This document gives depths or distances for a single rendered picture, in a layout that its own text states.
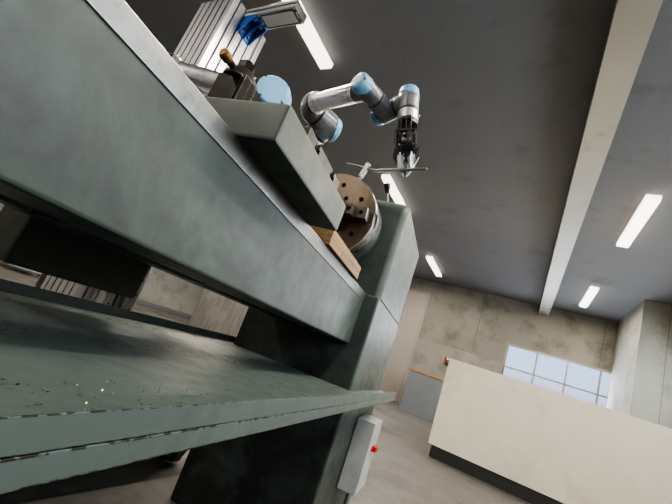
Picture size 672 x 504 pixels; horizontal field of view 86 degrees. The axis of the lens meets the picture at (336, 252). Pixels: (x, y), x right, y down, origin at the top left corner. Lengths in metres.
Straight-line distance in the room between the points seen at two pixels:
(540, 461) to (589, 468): 0.36
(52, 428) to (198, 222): 0.29
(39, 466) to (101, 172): 0.24
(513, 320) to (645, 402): 2.97
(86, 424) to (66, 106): 0.25
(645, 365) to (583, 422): 3.74
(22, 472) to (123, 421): 0.06
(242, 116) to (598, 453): 3.91
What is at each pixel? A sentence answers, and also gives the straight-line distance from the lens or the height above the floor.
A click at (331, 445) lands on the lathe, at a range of 1.30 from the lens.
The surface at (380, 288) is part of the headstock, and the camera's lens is 1.31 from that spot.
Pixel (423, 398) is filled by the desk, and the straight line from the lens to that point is 7.58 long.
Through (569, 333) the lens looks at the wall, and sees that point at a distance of 9.44.
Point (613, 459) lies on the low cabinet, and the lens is 4.12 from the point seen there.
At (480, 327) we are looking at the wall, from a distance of 9.40.
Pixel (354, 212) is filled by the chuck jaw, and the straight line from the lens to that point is 1.20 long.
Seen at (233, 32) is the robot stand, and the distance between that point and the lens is 2.09.
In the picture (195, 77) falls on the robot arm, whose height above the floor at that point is 1.32.
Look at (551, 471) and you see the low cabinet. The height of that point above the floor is 0.31.
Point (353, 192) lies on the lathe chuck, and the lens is 1.29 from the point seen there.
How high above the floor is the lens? 0.65
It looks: 14 degrees up
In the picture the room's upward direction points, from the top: 20 degrees clockwise
